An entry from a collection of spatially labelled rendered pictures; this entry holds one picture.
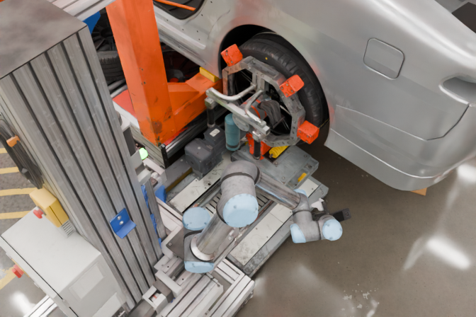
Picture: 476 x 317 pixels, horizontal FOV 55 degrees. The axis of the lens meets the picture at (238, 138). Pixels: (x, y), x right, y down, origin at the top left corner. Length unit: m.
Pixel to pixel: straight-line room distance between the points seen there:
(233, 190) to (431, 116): 0.91
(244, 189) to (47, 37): 0.76
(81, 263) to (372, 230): 2.01
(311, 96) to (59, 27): 1.45
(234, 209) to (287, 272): 1.49
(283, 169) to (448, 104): 1.39
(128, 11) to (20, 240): 1.05
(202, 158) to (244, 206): 1.41
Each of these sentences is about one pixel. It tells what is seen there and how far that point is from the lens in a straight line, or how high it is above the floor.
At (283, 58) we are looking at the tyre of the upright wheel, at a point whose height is 1.17.
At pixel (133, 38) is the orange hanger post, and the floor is 1.35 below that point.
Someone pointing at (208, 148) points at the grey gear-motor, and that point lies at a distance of 2.90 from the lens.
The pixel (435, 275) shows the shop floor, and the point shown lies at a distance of 3.14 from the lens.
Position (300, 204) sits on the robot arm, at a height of 1.12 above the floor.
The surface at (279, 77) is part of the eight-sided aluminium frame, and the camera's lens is 2.30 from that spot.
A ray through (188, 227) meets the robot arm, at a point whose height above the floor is 1.05.
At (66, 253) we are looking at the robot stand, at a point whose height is 1.23.
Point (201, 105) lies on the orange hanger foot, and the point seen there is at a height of 0.59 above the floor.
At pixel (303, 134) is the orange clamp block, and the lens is 2.39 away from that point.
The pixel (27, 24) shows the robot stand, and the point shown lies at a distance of 1.23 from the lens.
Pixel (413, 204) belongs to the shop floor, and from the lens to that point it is 3.34.
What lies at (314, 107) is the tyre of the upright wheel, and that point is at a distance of 2.36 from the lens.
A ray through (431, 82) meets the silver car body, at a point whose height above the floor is 1.47.
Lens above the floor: 2.70
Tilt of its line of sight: 51 degrees down
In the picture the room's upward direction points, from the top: 1 degrees counter-clockwise
